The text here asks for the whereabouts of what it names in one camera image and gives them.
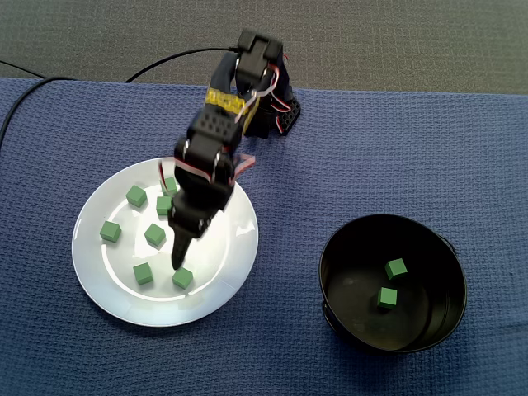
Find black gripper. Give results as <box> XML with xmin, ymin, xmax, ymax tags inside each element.
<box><xmin>167</xmin><ymin>163</ymin><xmax>235</xmax><ymax>271</ymax></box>

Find white round plate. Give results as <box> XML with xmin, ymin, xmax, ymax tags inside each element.
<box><xmin>71</xmin><ymin>156</ymin><xmax>260</xmax><ymax>328</ymax></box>

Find black round container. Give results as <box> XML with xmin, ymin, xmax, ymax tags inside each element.
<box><xmin>318</xmin><ymin>213</ymin><xmax>469</xmax><ymax>355</ymax></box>

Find blue woven table mat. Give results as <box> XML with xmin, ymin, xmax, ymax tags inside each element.
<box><xmin>0</xmin><ymin>77</ymin><xmax>528</xmax><ymax>396</ymax></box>

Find white red gripper servo wire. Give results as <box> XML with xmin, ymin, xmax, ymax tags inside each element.
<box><xmin>175</xmin><ymin>162</ymin><xmax>218</xmax><ymax>184</ymax></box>

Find white red wrist servo wire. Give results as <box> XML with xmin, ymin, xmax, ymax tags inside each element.
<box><xmin>229</xmin><ymin>153</ymin><xmax>257</xmax><ymax>185</ymax></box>

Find black robot cable with plug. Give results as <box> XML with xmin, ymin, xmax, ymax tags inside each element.
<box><xmin>125</xmin><ymin>46</ymin><xmax>239</xmax><ymax>84</ymax></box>

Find thick black cable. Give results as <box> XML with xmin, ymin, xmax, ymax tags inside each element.
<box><xmin>0</xmin><ymin>76</ymin><xmax>79</xmax><ymax>145</ymax></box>

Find thin black cable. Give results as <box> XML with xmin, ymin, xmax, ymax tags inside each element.
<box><xmin>0</xmin><ymin>59</ymin><xmax>45</xmax><ymax>79</ymax></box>

